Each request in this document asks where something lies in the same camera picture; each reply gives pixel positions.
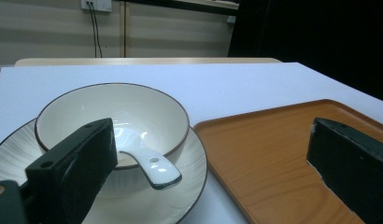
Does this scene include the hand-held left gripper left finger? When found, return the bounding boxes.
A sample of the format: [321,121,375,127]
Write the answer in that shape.
[24,117,119,224]

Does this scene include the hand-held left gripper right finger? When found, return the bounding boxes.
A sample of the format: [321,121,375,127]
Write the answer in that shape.
[305,117,383,224]

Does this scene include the white ceramic spoon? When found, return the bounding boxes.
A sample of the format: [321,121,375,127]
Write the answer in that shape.
[113,126,183,190]

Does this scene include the white ceramic bowl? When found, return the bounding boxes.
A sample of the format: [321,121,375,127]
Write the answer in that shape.
[35,82,191,171]

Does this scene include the wooden tray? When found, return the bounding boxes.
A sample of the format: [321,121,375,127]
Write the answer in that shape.
[192,99,383,224]

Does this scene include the white striped plate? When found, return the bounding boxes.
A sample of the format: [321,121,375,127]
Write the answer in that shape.
[0,117,208,224]

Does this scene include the beige table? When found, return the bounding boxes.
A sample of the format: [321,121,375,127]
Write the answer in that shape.
[14,57,283,67]

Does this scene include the black curtain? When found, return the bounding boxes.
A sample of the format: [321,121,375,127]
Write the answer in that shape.
[227,0,383,104]

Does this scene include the black cable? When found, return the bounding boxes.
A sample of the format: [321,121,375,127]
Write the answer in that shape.
[86,2,98,59]
[91,2,104,59]

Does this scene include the white wall socket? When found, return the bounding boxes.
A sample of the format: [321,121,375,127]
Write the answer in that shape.
[80,0,113,13]

